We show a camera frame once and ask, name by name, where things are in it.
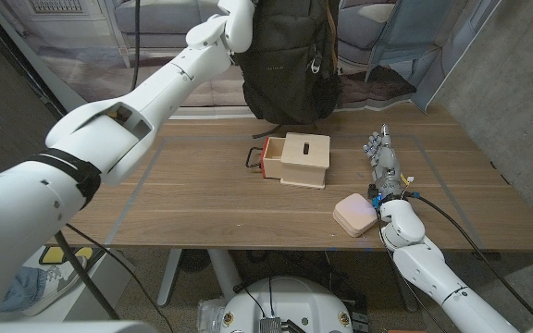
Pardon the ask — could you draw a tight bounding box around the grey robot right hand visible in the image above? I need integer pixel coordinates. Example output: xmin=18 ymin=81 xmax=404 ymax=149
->
xmin=362 ymin=123 xmax=407 ymax=199

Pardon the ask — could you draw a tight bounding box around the black backpack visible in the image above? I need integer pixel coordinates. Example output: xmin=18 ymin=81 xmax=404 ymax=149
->
xmin=232 ymin=0 xmax=344 ymax=140

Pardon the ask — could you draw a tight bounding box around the pink jewelry box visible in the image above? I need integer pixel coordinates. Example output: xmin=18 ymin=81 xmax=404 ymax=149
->
xmin=332 ymin=192 xmax=379 ymax=239

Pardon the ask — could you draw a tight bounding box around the light wooden box with slot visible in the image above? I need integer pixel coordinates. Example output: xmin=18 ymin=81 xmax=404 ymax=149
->
xmin=279 ymin=131 xmax=331 ymax=190

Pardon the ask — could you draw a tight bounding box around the wooden drawer with red front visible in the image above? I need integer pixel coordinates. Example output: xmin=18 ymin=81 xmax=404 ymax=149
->
xmin=245 ymin=136 xmax=289 ymax=180

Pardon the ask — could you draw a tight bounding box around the grey table leg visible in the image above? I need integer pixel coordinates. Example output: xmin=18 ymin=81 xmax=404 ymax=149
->
xmin=393 ymin=272 xmax=419 ymax=314

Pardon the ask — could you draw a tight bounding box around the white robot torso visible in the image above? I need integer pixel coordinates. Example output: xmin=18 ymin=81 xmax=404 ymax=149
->
xmin=219 ymin=276 xmax=354 ymax=333

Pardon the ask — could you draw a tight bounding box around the white table leg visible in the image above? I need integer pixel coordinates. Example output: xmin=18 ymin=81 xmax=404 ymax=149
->
xmin=207 ymin=248 xmax=243 ymax=302
xmin=156 ymin=248 xmax=184 ymax=309

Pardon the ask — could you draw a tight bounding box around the printed living room backdrop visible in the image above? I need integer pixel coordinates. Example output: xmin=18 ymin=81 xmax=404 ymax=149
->
xmin=0 ymin=0 xmax=503 ymax=119

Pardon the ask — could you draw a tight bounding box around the clear plastic container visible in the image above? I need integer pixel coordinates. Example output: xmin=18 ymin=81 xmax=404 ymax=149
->
xmin=196 ymin=298 xmax=227 ymax=332

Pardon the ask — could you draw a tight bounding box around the white sneaker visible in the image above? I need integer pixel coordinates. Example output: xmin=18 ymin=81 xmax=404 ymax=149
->
xmin=19 ymin=256 xmax=88 ymax=317

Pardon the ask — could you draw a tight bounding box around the person's blue jeans leg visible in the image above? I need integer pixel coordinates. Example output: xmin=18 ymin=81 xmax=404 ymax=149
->
xmin=0 ymin=265 xmax=49 ymax=314

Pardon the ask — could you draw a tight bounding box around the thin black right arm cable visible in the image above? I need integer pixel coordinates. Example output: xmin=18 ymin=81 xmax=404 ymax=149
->
xmin=376 ymin=221 xmax=449 ymax=333

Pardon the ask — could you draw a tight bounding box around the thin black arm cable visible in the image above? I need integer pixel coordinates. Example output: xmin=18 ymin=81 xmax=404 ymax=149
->
xmin=376 ymin=221 xmax=449 ymax=333
xmin=65 ymin=224 xmax=175 ymax=333

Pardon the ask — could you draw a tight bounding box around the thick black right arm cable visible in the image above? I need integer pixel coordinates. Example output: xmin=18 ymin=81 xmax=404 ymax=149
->
xmin=407 ymin=191 xmax=533 ymax=324

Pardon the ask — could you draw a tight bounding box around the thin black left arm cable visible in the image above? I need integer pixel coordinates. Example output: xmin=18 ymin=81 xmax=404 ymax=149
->
xmin=65 ymin=224 xmax=175 ymax=333

